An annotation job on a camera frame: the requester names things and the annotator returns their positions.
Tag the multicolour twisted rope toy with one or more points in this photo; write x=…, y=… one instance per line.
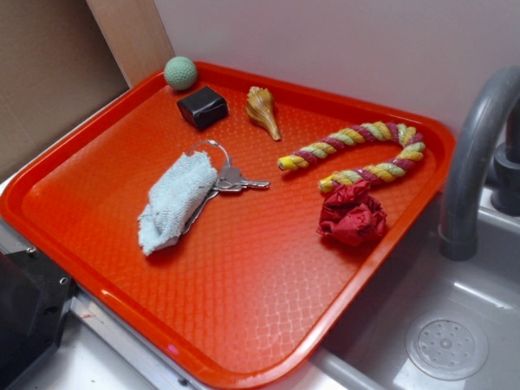
x=407, y=137

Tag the light blue cloth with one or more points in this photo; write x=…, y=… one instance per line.
x=173, y=200

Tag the grey plastic sink basin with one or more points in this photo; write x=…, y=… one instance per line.
x=366, y=348

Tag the orange plastic tray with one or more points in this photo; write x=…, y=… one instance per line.
x=252, y=289

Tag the grey curved faucet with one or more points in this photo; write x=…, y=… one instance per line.
x=472, y=163

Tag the black wrapped block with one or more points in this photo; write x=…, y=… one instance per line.
x=203, y=108

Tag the tan conch seashell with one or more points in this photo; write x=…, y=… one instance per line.
x=260, y=107

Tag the dark faucet handle knob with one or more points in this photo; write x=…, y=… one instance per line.
x=505, y=198

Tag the crumpled red paper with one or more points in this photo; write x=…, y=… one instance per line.
x=349, y=214

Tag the round sink drain strainer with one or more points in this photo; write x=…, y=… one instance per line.
x=446, y=345

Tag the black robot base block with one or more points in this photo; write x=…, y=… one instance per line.
x=36, y=296

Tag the silver keys on ring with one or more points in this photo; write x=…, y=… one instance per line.
x=229, y=180

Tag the green dimpled ball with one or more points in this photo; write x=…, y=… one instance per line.
x=180, y=73

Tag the brown cardboard panel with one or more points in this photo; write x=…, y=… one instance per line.
x=61, y=61

